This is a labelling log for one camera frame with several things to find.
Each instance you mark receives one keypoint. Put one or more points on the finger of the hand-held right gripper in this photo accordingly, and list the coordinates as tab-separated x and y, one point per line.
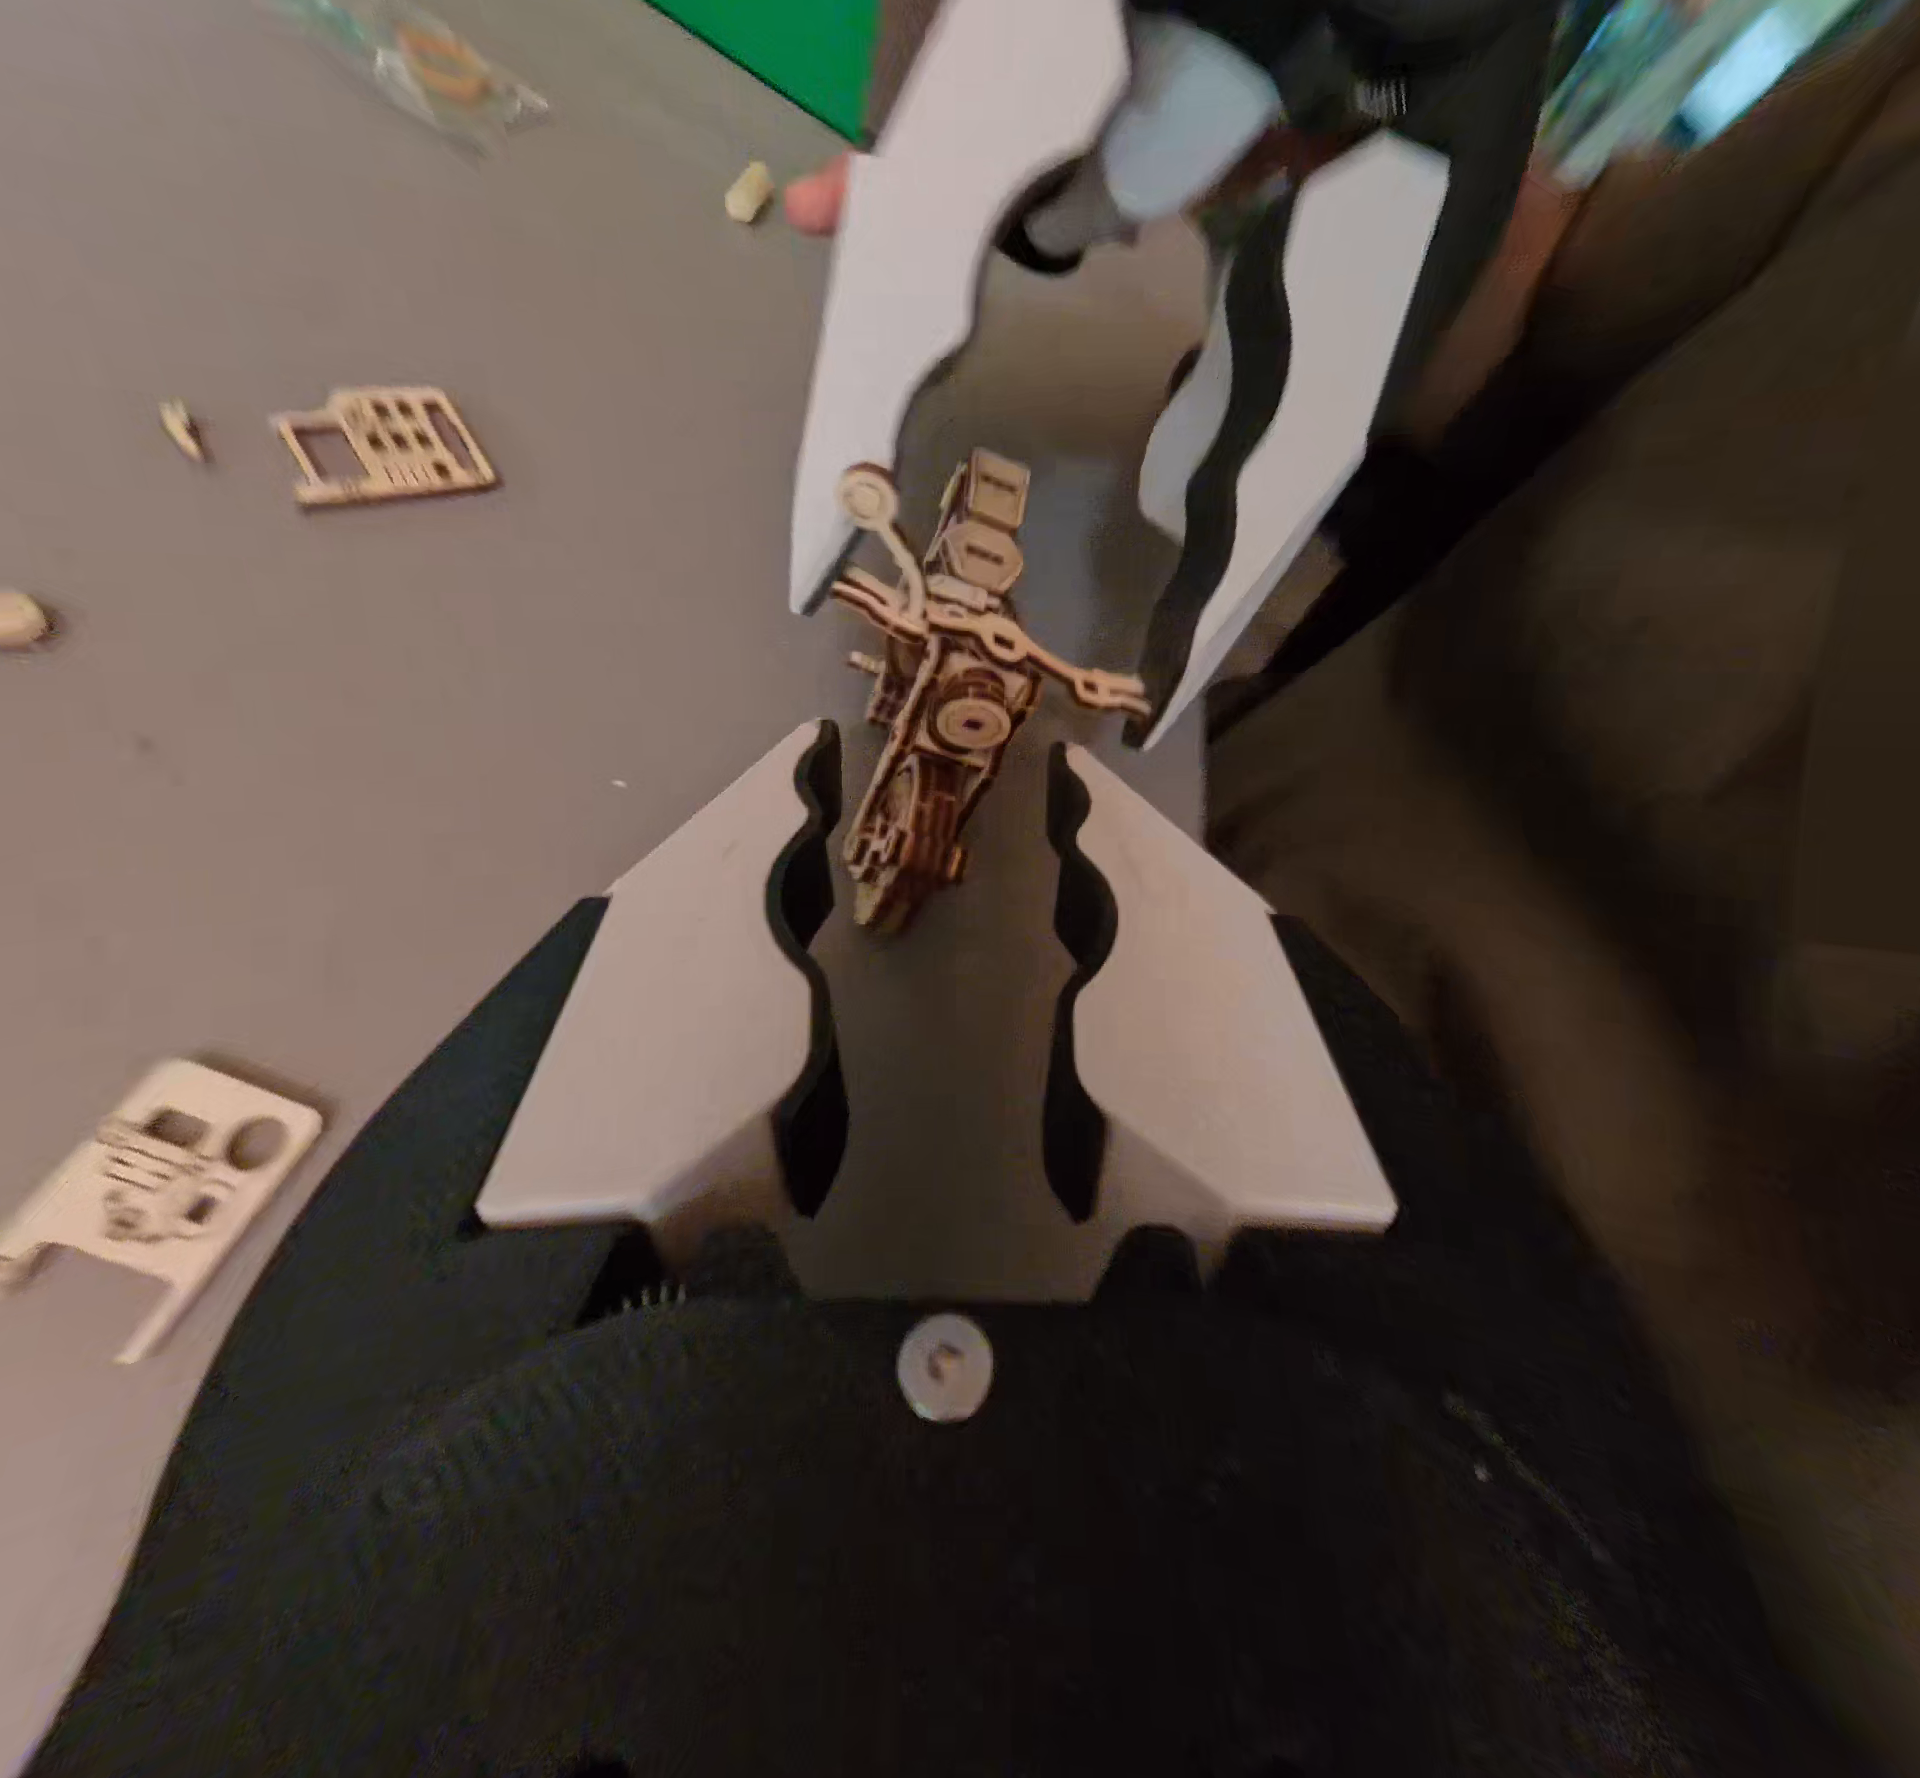
961	127
1350	339

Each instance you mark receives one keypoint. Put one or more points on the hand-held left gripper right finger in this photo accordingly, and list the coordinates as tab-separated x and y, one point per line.
1230	1057

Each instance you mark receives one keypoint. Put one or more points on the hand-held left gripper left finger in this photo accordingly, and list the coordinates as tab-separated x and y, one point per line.
660	1057

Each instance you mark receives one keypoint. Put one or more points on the wooden mirror piece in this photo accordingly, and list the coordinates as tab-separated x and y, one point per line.
865	493
19	620

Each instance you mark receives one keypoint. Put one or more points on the wooden motorcycle model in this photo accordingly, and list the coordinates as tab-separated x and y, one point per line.
936	775

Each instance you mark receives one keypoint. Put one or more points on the grey desk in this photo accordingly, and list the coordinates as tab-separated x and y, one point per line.
452	757

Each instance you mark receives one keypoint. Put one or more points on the small pale wax block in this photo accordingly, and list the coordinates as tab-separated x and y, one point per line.
747	191

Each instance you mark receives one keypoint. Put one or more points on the person's dark clothing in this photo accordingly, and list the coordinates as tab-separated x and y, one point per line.
1651	757

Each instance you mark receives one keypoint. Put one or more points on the small plastic parts bag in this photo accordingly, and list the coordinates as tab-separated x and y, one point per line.
421	60

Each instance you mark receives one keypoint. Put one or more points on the square wooden piece with holes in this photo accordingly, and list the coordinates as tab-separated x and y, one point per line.
63	1229

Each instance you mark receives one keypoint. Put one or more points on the wooden grid panel piece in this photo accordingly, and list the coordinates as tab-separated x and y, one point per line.
397	483

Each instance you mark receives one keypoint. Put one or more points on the tiny wooden sliver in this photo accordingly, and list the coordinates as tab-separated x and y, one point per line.
181	430

